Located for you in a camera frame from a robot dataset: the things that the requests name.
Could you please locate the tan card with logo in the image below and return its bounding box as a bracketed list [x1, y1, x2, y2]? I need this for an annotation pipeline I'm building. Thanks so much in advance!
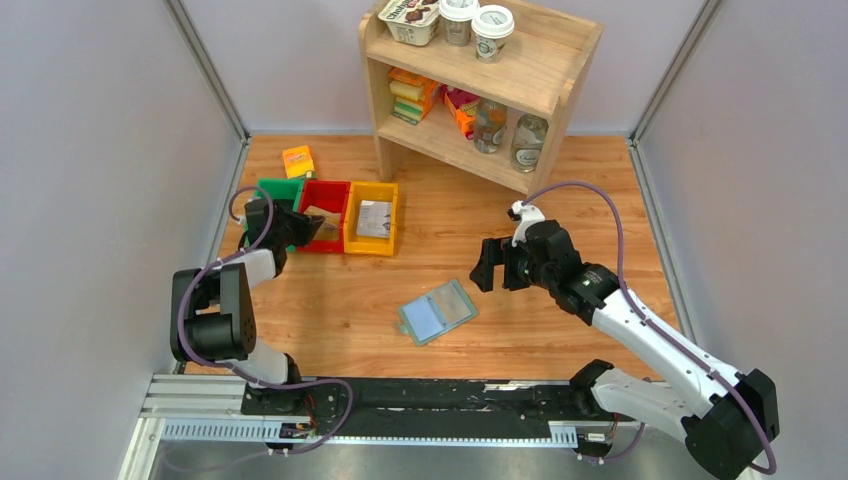
[304, 205, 341, 242]

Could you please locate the teal card holder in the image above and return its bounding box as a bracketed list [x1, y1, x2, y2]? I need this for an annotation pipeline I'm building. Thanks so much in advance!
[397, 279, 479, 347]

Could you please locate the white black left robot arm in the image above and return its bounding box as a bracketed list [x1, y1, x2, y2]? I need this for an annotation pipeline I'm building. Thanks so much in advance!
[170, 199, 329, 388]

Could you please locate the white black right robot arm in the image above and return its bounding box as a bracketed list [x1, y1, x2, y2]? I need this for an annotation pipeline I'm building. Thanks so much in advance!
[469, 220, 780, 479]

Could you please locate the red plastic bin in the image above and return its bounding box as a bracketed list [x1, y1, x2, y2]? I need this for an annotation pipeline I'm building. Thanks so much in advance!
[296, 180, 351, 254]

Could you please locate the green plastic bin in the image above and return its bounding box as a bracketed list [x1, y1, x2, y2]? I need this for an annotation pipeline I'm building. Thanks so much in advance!
[240, 178, 304, 248]

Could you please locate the yellow plastic bin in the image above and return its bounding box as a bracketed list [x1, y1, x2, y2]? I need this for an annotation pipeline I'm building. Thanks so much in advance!
[343, 181, 400, 256]

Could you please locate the white packet in yellow bin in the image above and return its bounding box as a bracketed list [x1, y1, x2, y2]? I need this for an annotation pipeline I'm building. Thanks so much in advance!
[356, 200, 393, 239]

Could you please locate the orange yellow snack box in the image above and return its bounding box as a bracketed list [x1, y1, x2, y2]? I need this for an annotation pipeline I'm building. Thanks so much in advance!
[281, 145, 317, 180]

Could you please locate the right clear glass bottle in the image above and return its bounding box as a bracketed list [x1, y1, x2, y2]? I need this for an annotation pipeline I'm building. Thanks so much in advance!
[510, 113, 549, 173]

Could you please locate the clear glass bottle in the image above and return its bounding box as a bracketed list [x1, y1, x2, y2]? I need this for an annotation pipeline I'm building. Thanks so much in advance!
[473, 98, 508, 154]
[510, 113, 549, 173]

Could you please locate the wooden shelf unit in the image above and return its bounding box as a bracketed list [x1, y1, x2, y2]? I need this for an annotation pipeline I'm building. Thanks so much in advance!
[358, 1, 604, 194]

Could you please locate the left clear glass bottle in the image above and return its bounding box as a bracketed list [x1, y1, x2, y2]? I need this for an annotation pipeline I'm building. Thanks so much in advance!
[473, 98, 508, 154]

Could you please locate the orange red snack box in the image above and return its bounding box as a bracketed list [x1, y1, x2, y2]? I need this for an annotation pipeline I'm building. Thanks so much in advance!
[443, 85, 481, 140]

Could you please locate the stack of sponges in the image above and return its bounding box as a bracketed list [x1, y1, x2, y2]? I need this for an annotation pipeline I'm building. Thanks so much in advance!
[389, 67, 442, 125]

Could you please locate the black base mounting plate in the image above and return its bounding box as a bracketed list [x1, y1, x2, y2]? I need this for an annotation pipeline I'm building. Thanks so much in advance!
[240, 377, 623, 457]

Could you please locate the right coffee cup white lid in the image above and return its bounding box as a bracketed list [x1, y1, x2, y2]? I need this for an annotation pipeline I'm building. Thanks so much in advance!
[471, 5, 515, 63]

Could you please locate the coffee cup white lid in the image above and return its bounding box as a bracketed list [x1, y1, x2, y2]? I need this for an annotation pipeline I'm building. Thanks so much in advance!
[439, 0, 479, 47]
[471, 5, 515, 63]

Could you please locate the left coffee cup white lid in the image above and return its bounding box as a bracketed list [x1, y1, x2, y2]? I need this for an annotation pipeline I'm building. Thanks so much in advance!
[439, 0, 479, 47]

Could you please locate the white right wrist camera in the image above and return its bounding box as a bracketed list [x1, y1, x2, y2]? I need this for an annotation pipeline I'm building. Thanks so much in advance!
[507, 200, 546, 247]

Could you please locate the aluminium frame rail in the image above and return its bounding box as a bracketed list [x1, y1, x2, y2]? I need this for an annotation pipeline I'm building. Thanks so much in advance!
[119, 374, 763, 480]

